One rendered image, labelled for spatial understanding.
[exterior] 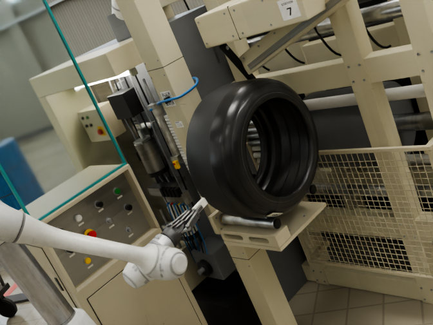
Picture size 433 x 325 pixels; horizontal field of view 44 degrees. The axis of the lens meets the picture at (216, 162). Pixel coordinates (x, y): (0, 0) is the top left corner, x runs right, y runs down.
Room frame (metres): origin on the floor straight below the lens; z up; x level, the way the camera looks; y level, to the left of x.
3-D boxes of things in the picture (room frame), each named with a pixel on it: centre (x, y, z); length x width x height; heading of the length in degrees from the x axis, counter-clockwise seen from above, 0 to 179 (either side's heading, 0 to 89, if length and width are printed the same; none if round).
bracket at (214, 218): (2.43, -0.03, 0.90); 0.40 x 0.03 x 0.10; 128
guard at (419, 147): (2.31, -0.54, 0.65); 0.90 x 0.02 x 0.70; 38
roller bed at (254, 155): (2.70, -0.30, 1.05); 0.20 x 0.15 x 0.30; 38
